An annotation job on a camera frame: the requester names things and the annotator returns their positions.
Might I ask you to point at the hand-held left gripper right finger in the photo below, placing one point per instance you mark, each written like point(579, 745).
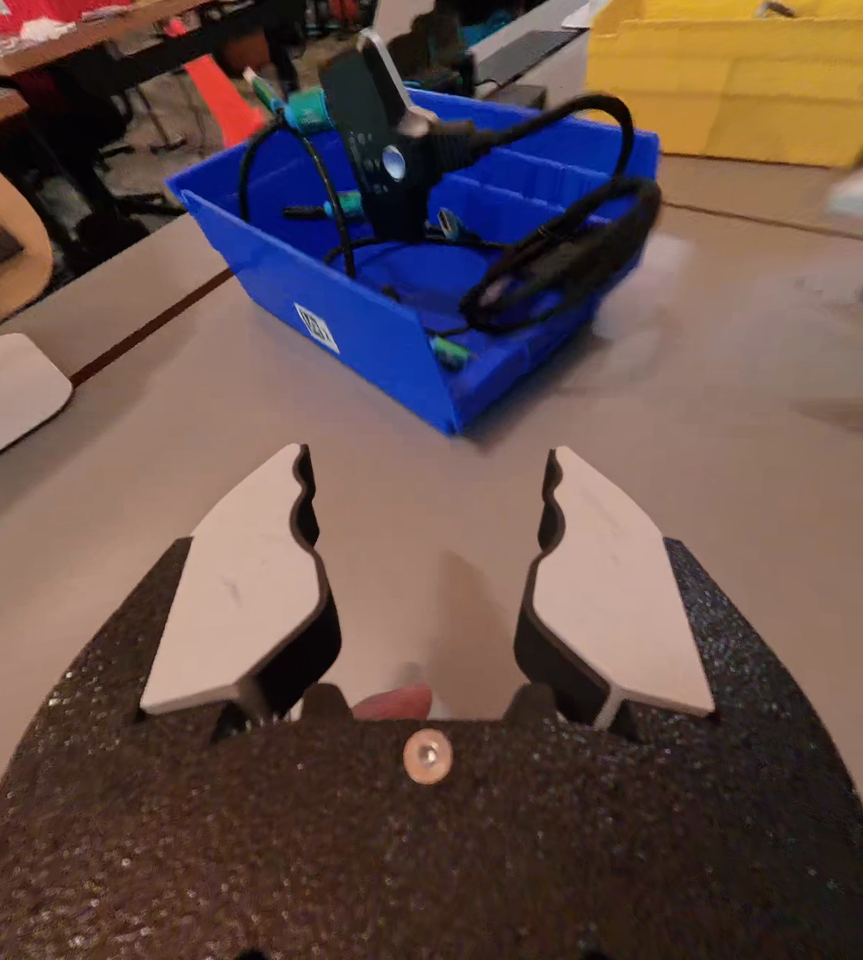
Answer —
point(611, 600)

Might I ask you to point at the green plug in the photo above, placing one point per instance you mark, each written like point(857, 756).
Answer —
point(450, 351)

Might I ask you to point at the black office chair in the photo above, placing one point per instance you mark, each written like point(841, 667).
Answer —
point(79, 127)

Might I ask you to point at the red box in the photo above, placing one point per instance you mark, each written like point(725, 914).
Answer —
point(26, 11)

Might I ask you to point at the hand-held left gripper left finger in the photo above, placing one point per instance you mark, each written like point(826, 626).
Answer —
point(244, 592)

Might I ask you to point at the blue plastic bin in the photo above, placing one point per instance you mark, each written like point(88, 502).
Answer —
point(371, 322)

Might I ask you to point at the black silver adapter hub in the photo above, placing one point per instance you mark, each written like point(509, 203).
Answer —
point(371, 142)

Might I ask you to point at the wooden table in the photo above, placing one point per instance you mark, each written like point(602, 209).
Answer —
point(101, 34)

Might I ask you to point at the teal plug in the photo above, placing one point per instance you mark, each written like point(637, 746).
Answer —
point(345, 204)

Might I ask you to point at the yellow plastic bin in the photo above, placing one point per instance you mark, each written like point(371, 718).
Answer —
point(739, 90)

